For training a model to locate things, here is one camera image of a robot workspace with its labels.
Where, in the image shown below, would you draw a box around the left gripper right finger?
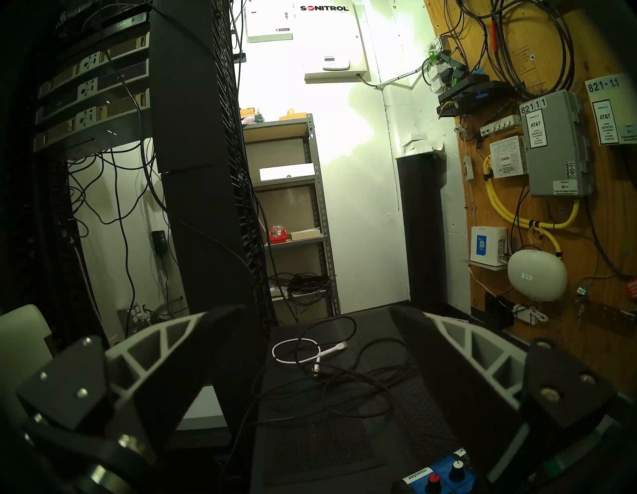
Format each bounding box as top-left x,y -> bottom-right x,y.
387,305 -> 618,475

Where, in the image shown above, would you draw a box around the white alarm control box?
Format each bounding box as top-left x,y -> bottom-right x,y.
293,0 -> 370,84

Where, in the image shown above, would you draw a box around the white ciena box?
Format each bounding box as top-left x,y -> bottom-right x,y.
489,134 -> 529,180

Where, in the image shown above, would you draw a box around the black server rack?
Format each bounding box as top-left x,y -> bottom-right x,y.
0,0 -> 279,439

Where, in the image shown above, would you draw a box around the grey metal shelving unit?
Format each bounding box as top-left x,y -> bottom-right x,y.
241,114 -> 341,322

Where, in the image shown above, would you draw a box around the grey rack mounted unit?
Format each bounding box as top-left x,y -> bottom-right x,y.
39,32 -> 150,98
36,60 -> 150,125
34,90 -> 150,152

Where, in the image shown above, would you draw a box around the white flat box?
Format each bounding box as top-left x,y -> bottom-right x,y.
259,162 -> 316,182

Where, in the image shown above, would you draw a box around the white terminal strip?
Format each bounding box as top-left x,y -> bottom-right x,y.
479,115 -> 522,138

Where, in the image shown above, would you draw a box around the white router blue label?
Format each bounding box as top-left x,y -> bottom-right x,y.
470,225 -> 509,268

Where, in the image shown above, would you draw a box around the blue black audio mixer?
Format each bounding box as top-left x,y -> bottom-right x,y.
391,446 -> 481,494

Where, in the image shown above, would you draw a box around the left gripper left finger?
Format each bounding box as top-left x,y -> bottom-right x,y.
15,304 -> 248,450

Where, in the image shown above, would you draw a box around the white power plug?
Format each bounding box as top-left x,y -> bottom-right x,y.
513,304 -> 549,327

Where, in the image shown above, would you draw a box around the white usb cable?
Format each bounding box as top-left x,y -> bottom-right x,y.
271,337 -> 350,375

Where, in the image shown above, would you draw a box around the yellow cable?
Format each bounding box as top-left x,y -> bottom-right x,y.
484,153 -> 582,260

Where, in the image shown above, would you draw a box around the plywood backboard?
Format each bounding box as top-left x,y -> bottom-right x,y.
424,0 -> 637,399

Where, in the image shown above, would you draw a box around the black cable bundle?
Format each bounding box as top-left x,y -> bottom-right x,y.
269,270 -> 333,302

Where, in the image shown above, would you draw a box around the black network device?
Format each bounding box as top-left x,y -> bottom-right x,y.
437,74 -> 516,119

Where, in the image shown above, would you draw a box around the black coiled wall cables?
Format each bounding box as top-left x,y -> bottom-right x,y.
455,0 -> 577,98

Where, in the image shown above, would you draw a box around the grey junction box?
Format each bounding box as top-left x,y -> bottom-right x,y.
423,37 -> 468,95

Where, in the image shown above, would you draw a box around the grey flat box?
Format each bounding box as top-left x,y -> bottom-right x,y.
177,383 -> 230,433

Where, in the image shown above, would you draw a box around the white power supply box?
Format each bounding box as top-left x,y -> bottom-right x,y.
244,0 -> 295,44

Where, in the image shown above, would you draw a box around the tall black column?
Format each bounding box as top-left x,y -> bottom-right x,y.
396,151 -> 448,315

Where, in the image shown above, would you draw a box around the wall power outlet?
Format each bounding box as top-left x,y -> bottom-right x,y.
124,304 -> 152,332

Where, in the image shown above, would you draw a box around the tangled black cable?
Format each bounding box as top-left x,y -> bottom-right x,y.
251,315 -> 419,429

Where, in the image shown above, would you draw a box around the white labelled telecom box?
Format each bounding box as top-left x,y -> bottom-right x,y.
584,73 -> 637,147

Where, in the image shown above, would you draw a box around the grey telecom enclosure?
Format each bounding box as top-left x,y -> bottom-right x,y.
519,89 -> 596,198

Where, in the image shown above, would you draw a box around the white oval clock device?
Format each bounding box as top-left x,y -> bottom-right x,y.
507,248 -> 568,303

